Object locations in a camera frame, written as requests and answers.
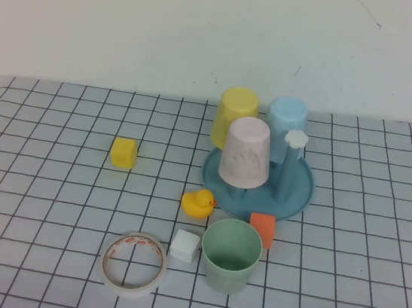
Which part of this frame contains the green plastic cup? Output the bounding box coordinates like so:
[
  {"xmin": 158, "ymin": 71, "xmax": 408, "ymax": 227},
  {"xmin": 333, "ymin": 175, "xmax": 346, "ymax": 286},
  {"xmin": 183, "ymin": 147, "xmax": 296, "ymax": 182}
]
[{"xmin": 195, "ymin": 215, "xmax": 267, "ymax": 298}]

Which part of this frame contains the pale pink plastic cup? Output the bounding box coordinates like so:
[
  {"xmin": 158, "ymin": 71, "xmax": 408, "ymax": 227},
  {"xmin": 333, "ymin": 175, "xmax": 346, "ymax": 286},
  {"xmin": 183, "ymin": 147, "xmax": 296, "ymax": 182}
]
[{"xmin": 215, "ymin": 113, "xmax": 276, "ymax": 192}]

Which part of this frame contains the yellow plastic cup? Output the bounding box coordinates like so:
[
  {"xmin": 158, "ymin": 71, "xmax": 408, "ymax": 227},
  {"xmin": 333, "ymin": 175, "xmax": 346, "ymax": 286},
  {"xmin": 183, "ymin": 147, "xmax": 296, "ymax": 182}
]
[{"xmin": 208, "ymin": 84, "xmax": 264, "ymax": 155}]

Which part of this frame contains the light blue plastic cup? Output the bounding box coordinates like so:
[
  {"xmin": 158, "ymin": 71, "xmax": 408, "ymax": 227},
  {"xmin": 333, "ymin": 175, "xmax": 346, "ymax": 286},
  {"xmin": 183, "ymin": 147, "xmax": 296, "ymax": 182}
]
[{"xmin": 259, "ymin": 95, "xmax": 312, "ymax": 167}]

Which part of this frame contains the blue cup stand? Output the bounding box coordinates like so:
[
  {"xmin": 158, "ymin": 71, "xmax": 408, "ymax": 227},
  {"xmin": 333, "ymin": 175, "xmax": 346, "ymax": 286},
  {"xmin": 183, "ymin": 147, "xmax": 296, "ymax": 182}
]
[{"xmin": 196, "ymin": 118, "xmax": 324, "ymax": 228}]

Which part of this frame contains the yellow rubber duck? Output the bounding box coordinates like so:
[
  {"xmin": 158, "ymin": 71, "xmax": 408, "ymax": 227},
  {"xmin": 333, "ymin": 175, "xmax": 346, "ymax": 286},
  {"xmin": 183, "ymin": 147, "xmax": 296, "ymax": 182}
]
[{"xmin": 179, "ymin": 186, "xmax": 219, "ymax": 223}]

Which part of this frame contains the yellow cube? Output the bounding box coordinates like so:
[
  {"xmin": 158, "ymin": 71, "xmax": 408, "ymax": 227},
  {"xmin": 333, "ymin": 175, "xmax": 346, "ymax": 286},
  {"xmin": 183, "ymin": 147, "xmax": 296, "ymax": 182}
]
[{"xmin": 108, "ymin": 136, "xmax": 140, "ymax": 170}]

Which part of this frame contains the orange cube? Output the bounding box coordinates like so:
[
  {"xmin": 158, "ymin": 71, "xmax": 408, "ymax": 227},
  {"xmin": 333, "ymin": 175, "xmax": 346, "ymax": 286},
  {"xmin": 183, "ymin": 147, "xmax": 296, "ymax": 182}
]
[{"xmin": 246, "ymin": 212, "xmax": 279, "ymax": 251}]

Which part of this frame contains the white cube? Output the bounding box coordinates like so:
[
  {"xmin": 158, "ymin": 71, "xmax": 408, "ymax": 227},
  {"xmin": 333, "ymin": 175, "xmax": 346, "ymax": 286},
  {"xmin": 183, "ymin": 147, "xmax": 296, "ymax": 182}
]
[{"xmin": 168, "ymin": 228, "xmax": 203, "ymax": 264}]

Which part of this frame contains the white tape roll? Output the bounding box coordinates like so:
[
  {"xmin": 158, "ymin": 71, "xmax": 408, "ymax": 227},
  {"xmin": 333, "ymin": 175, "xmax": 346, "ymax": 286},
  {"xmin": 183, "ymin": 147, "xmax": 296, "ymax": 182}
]
[{"xmin": 97, "ymin": 227, "xmax": 172, "ymax": 303}]

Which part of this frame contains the grey checkered tablecloth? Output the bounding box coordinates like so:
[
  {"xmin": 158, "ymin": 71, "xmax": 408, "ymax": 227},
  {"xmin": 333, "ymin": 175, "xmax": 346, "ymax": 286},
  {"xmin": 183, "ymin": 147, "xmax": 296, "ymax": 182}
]
[{"xmin": 0, "ymin": 68, "xmax": 412, "ymax": 308}]

